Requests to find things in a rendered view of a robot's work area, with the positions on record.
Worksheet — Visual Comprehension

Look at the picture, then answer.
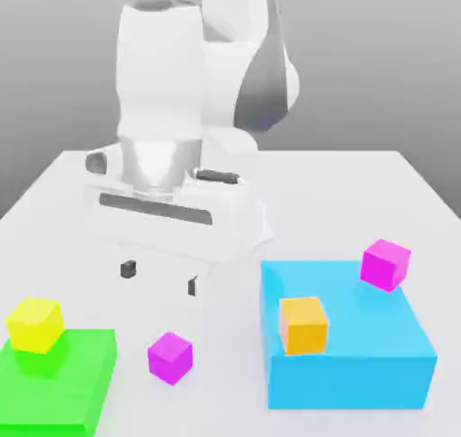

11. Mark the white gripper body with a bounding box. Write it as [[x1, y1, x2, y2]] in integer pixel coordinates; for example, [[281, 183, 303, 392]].
[[84, 183, 274, 266]]

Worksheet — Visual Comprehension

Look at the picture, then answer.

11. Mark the small magenta cube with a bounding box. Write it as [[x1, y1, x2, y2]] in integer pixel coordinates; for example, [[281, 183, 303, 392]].
[[359, 238, 412, 295], [147, 331, 194, 387]]

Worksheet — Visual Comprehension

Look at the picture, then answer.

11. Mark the small yellow cube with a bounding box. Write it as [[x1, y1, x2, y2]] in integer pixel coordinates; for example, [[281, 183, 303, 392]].
[[5, 296, 66, 356]]

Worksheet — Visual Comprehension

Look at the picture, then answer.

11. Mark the small orange cube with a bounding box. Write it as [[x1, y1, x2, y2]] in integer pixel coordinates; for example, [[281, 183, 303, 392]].
[[278, 296, 330, 357]]

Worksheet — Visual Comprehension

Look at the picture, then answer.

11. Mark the large green box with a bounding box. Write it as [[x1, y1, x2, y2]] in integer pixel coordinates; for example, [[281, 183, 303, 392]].
[[0, 328, 117, 437]]

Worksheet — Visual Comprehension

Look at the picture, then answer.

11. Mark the large blue box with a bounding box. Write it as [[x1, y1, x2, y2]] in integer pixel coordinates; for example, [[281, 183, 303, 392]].
[[259, 259, 439, 411]]

